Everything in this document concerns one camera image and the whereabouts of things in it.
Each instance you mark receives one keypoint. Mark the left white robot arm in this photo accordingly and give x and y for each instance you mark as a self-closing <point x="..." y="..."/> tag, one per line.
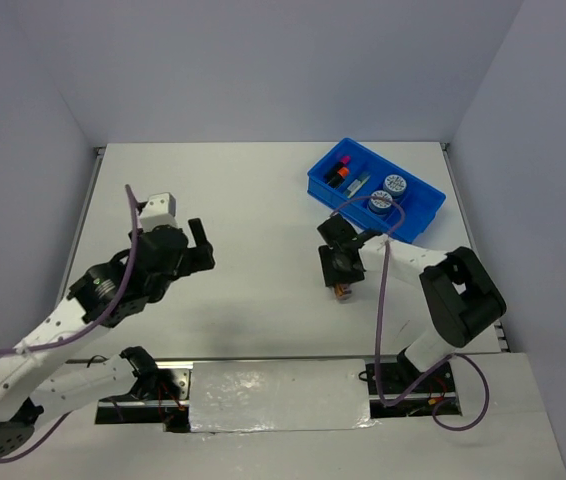
<point x="32" y="389"/>

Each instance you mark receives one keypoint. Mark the green thin pen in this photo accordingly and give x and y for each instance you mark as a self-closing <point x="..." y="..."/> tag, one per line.
<point x="352" y="188"/>

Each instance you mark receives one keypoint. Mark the pink cap black highlighter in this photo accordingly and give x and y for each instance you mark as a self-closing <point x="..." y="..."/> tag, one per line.
<point x="342" y="162"/>

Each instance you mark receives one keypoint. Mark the blue jar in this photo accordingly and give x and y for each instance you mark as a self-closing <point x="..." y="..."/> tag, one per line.
<point x="380" y="203"/>
<point x="396" y="186"/>

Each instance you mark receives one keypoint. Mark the pink cap glue tube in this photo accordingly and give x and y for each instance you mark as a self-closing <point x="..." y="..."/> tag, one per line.
<point x="342" y="292"/>

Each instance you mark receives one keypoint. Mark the silver foil plate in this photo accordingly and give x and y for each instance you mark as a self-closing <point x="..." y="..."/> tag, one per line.
<point x="278" y="396"/>

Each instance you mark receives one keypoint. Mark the blue thin pen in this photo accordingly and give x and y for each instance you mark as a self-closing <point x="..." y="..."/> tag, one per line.
<point x="361" y="180"/>

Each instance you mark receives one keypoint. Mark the blue compartment tray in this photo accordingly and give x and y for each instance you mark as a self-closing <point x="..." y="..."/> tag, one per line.
<point x="372" y="192"/>

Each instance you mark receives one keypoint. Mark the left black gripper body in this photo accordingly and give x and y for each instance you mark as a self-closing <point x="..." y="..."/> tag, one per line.
<point x="195" y="259"/>

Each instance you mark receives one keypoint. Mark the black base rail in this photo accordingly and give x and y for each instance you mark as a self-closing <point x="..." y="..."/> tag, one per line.
<point x="167" y="404"/>

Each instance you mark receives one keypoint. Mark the orange tip black highlighter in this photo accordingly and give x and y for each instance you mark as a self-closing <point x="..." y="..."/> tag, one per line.
<point x="338" y="178"/>

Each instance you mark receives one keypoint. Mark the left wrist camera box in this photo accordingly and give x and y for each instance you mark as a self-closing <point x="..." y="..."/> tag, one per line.
<point x="158" y="211"/>

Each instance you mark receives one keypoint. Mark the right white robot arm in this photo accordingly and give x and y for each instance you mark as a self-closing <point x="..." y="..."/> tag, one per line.
<point x="461" y="297"/>

